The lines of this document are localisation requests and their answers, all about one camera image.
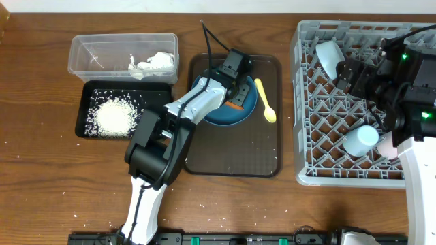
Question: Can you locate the clear plastic bin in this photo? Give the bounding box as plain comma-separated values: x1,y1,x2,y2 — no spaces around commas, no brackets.
67,33,179,84

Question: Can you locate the pink plastic cup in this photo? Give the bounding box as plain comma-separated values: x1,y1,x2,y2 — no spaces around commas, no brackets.
375,131,398,160

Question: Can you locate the black rectangular tray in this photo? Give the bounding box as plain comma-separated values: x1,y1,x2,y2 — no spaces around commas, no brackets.
75,80,172,140

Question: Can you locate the light blue bowl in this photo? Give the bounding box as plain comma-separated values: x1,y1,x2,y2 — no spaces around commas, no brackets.
315,41,345,80

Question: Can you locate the grey dishwasher rack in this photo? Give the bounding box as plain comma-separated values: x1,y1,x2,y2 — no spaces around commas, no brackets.
290,20,435,189

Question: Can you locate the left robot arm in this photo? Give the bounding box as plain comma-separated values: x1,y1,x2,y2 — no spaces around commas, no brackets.
120,71,257,244

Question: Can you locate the brown serving tray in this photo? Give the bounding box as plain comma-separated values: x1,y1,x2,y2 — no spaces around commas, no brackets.
185,55,283,178

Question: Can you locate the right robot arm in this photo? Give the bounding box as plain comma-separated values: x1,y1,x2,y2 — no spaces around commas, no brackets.
336,38,435,244

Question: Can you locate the orange carrot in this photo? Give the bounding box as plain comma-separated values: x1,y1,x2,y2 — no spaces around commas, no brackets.
225,101,243,110

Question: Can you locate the white rice pile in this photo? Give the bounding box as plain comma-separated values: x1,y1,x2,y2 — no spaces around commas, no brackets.
84,89,146,139

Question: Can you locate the white tissue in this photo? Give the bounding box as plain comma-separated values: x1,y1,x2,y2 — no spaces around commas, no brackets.
128,52,175,80

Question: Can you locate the light blue plastic cup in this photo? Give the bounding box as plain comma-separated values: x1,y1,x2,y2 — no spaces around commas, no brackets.
343,125,379,157

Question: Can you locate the dark blue plate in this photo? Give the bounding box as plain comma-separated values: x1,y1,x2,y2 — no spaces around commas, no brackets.
185,71,258,126

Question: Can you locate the yellow plastic spoon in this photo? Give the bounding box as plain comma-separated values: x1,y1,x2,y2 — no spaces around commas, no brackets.
254,78,277,123

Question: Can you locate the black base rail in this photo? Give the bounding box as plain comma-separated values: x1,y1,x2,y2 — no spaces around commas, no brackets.
67,231,409,245

